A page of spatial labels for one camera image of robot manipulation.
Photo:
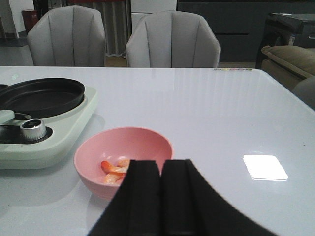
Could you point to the red bin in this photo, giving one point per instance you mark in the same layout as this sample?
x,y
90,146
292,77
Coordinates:
x,y
30,18

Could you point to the green breakfast maker base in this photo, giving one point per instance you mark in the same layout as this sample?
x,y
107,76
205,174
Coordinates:
x,y
66,129

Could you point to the grey chair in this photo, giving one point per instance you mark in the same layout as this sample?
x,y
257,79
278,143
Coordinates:
x,y
68,36
173,39

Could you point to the orange shrimp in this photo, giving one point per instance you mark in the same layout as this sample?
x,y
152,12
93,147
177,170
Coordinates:
x,y
114,178
121,167

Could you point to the grey right chair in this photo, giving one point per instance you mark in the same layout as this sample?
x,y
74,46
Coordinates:
x,y
173,39

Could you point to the grey left chair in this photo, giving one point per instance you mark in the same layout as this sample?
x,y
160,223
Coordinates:
x,y
68,36

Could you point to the black round frying pan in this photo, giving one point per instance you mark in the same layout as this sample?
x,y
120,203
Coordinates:
x,y
42,98

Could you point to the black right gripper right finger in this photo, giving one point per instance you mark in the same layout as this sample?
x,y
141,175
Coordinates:
x,y
191,206

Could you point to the silver right control knob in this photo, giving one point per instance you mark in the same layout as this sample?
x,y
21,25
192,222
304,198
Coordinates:
x,y
33,129

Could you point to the green pan handle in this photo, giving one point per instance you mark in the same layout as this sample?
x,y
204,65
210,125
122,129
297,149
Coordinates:
x,y
6,115

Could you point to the pink bowl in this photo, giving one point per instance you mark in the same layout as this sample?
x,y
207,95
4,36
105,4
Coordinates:
x,y
115,145

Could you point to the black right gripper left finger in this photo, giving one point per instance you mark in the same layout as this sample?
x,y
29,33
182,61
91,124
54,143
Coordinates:
x,y
135,208

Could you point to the black cabinet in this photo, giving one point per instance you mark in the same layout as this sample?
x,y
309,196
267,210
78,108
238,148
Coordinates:
x,y
287,29

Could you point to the white refrigerator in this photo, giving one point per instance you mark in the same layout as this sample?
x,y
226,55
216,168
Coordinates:
x,y
141,8

